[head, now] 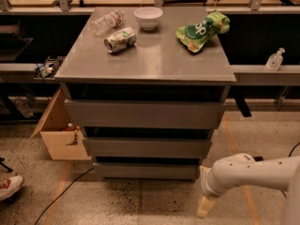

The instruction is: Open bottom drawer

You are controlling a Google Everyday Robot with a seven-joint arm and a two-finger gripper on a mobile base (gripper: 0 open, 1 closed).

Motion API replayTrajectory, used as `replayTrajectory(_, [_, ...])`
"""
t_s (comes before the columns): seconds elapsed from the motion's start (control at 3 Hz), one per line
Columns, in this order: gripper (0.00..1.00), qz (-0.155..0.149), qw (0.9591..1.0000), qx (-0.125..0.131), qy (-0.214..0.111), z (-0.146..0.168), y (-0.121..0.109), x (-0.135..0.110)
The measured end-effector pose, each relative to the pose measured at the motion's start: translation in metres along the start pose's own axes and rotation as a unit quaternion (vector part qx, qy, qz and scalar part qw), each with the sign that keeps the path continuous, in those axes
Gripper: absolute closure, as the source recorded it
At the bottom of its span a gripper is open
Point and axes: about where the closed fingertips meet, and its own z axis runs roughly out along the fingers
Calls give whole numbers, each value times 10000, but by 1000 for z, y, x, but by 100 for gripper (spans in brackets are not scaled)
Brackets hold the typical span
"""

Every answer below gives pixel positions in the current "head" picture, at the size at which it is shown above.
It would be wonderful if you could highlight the grey top drawer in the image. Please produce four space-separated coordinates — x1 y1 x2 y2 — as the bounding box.
65 99 224 129

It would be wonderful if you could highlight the crushed green soda can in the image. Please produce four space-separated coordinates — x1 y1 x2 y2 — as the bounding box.
104 27 136 53

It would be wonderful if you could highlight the black floor cable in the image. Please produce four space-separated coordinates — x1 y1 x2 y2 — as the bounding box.
33 167 96 225

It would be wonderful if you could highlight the grey drawer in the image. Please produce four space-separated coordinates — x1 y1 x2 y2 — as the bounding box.
65 99 224 129
82 137 211 158
93 162 200 180

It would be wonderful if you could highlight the grey three-drawer cabinet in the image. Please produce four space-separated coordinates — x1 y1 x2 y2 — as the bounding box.
55 7 235 167

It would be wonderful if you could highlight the green chip bag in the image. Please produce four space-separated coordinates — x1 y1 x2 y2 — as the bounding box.
176 10 230 53

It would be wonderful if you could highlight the white ceramic bowl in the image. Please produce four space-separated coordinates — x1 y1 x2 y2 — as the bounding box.
134 7 163 30

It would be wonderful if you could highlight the black foot pedal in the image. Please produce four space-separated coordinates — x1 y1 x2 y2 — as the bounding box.
254 156 263 161

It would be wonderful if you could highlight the white and orange sneaker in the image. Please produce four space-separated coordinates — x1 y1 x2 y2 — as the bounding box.
0 175 24 201

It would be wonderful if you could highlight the clear hand sanitizer bottle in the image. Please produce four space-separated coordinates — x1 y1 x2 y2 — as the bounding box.
265 48 285 71

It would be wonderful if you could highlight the grey middle drawer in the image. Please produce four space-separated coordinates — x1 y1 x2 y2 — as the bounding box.
82 137 211 158

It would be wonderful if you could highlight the tray of small parts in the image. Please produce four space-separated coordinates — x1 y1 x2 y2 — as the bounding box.
35 56 65 80

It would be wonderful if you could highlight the black pedal cable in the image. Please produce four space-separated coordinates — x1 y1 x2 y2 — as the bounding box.
287 141 300 158

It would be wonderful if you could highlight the clear plastic water bottle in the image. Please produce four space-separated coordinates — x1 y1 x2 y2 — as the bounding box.
91 9 124 36

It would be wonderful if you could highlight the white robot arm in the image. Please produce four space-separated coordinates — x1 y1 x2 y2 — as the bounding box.
197 153 300 225

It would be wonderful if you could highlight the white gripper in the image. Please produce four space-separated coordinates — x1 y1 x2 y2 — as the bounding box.
197 166 219 218

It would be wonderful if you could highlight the grey bottom drawer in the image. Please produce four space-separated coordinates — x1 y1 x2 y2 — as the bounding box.
93 162 200 180

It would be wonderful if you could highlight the open cardboard box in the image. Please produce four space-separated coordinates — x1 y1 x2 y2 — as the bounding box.
31 88 91 160

